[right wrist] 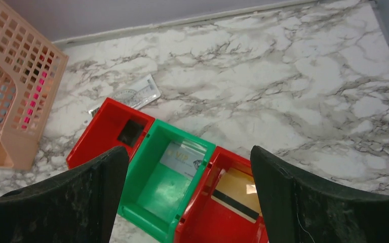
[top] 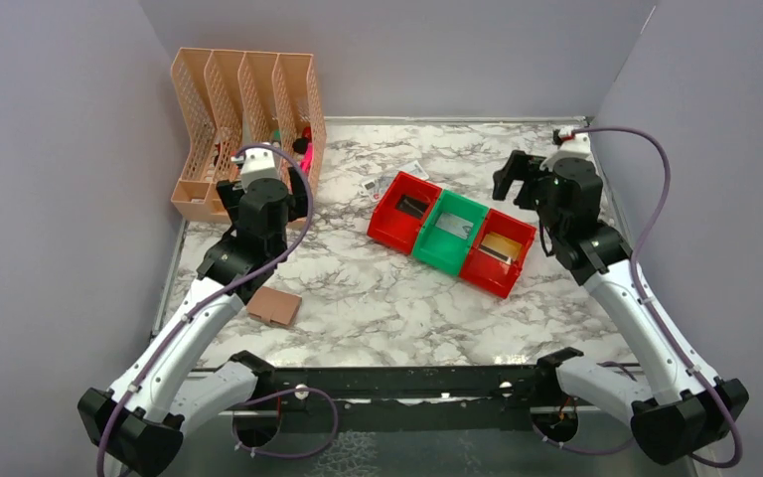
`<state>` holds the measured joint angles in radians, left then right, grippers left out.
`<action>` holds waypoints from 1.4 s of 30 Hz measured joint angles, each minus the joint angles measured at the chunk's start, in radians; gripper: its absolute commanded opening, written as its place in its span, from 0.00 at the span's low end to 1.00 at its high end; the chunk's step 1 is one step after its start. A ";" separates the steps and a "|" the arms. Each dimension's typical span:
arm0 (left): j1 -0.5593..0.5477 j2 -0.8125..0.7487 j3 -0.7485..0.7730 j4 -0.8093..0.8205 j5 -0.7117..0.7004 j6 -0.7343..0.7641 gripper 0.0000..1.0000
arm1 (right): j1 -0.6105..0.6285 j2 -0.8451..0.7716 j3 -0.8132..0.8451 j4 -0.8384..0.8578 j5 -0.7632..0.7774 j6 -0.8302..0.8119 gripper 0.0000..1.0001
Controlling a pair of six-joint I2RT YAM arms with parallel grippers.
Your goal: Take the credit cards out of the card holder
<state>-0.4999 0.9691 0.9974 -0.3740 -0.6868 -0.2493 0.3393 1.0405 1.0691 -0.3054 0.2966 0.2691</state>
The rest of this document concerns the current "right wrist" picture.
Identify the peach plastic file organizer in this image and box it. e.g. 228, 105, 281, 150
0, 1, 68, 170

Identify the silver VIP card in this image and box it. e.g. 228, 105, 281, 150
160, 141, 205, 179

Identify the clear protractor ruler packet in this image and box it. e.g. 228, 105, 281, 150
86, 74, 162, 124

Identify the left red plastic bin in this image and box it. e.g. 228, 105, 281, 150
66, 110, 155, 169

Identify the pink highlighter pen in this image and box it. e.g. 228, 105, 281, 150
20, 55, 54, 131

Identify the red plastic bin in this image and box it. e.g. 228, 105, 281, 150
173, 146, 269, 243
66, 110, 155, 169

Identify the right red plastic bin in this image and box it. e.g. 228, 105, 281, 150
173, 146, 269, 243

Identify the black card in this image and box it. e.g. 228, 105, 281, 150
117, 119, 144, 147

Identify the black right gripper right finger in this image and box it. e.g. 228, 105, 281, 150
250, 146, 389, 242

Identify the green plastic bin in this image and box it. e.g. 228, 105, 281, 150
118, 119, 216, 242

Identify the gold card with stripe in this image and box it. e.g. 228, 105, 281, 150
212, 168, 261, 223

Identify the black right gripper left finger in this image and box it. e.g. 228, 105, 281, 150
0, 146, 129, 242

